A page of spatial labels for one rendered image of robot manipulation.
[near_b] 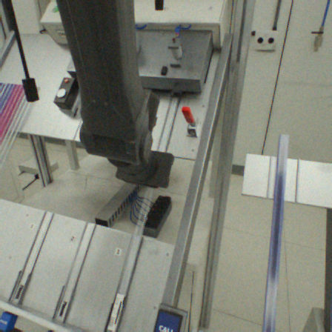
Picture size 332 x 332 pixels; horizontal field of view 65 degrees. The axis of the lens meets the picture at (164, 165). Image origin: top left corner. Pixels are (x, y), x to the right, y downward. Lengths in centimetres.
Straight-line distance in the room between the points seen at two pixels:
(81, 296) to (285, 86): 196
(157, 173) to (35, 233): 33
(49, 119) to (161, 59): 33
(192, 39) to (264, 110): 165
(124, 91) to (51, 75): 60
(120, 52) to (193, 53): 41
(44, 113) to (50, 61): 18
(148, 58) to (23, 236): 49
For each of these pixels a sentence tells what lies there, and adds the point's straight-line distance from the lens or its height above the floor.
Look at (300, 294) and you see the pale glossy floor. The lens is 165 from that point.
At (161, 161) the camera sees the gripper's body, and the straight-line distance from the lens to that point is 48.
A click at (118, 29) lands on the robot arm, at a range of 22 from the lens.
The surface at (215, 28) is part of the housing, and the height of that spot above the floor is 121.
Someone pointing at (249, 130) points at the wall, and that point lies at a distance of 230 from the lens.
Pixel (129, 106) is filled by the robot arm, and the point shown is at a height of 115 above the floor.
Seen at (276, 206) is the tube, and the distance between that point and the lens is 43.
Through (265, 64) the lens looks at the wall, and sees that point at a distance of 218.
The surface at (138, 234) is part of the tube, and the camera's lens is 54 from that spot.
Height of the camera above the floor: 123
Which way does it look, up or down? 29 degrees down
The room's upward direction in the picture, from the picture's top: straight up
